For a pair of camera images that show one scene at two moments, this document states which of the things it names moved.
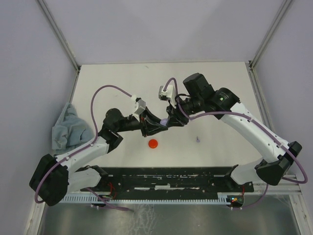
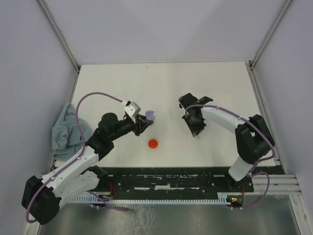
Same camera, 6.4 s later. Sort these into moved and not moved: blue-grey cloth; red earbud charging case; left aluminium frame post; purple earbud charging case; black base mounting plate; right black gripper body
Moved: purple earbud charging case; right black gripper body
Not moved: blue-grey cloth; red earbud charging case; left aluminium frame post; black base mounting plate
